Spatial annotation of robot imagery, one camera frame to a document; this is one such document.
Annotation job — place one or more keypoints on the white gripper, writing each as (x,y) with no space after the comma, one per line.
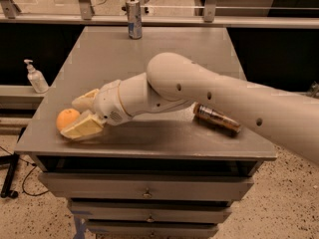
(109,103)

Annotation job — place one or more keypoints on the orange fruit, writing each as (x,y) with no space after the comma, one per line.
(65,117)

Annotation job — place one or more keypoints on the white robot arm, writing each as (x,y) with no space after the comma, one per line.
(173,82)

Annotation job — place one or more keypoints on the white pump sanitizer bottle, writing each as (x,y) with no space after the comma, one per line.
(36,78)

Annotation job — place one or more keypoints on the top grey drawer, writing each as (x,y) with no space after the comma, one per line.
(148,187)

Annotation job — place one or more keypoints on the grey drawer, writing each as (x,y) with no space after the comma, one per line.
(148,187)
(152,230)
(149,211)

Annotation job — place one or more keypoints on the black stand leg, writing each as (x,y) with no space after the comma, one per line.
(10,162)

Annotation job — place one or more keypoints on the middle grey drawer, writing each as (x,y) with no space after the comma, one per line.
(149,211)

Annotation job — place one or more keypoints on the grey metal railing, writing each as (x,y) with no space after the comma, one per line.
(211,13)

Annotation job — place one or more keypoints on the upright silver blue can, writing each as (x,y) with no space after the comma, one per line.
(134,18)

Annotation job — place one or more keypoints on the grey drawer cabinet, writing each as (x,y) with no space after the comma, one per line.
(176,144)

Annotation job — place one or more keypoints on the crushed gold can lying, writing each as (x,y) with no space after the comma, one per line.
(204,113)

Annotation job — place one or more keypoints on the bottom grey drawer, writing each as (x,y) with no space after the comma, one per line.
(152,230)

